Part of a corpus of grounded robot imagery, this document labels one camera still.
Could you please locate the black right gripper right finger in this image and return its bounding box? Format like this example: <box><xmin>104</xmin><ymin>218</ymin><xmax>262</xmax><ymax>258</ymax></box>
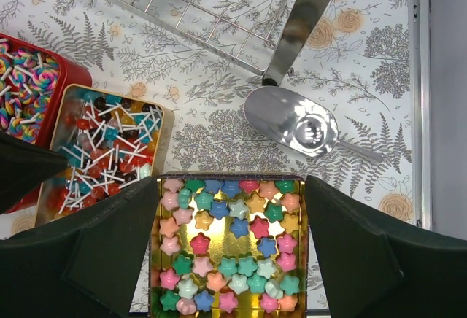
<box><xmin>305</xmin><ymin>176</ymin><xmax>466</xmax><ymax>317</ymax></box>

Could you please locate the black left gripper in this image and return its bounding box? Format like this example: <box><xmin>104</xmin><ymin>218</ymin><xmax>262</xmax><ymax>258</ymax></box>
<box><xmin>1</xmin><ymin>132</ymin><xmax>67</xmax><ymax>213</ymax></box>

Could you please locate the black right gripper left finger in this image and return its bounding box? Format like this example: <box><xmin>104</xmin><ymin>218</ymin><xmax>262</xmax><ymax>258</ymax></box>
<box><xmin>1</xmin><ymin>177</ymin><xmax>158</xmax><ymax>317</ymax></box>

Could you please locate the silver metal scoop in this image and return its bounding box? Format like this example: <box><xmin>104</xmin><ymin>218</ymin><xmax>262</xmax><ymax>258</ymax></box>
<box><xmin>244</xmin><ymin>86</ymin><xmax>383</xmax><ymax>163</ymax></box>

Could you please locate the gold tin of star candies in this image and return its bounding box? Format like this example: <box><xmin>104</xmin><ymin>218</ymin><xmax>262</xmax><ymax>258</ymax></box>
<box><xmin>150</xmin><ymin>173</ymin><xmax>309</xmax><ymax>317</ymax></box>

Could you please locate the red tin of swirl lollipops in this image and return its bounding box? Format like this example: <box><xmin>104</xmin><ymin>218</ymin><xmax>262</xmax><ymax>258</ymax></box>
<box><xmin>0</xmin><ymin>33</ymin><xmax>93</xmax><ymax>214</ymax></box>

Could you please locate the gold tin of ball lollipops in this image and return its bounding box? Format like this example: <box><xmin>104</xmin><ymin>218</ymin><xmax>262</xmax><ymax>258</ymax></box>
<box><xmin>35</xmin><ymin>84</ymin><xmax>174</xmax><ymax>225</ymax></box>

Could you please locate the stainless steel dish rack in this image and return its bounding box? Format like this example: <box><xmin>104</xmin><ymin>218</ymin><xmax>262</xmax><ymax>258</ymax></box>
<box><xmin>42</xmin><ymin>0</ymin><xmax>348</xmax><ymax>86</ymax></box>

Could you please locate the aluminium table edge rail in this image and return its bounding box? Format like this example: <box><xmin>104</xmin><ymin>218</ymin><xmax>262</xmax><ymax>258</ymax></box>
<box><xmin>408</xmin><ymin>0</ymin><xmax>433</xmax><ymax>230</ymax></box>

